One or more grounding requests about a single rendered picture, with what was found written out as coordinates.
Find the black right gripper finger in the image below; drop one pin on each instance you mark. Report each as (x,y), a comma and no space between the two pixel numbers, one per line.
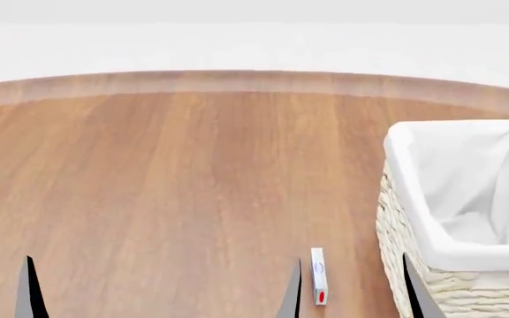
(291,301)
(419,298)

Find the white cream cheese box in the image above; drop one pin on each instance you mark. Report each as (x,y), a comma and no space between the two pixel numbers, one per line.
(319,278)

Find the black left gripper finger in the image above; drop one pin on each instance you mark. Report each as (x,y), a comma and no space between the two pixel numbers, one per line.
(30,298)

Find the cream woven wicker basket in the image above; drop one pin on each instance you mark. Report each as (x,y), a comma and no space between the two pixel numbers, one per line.
(466,295)

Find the white cloth basket liner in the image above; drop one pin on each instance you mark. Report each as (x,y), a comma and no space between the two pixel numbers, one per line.
(462,172)

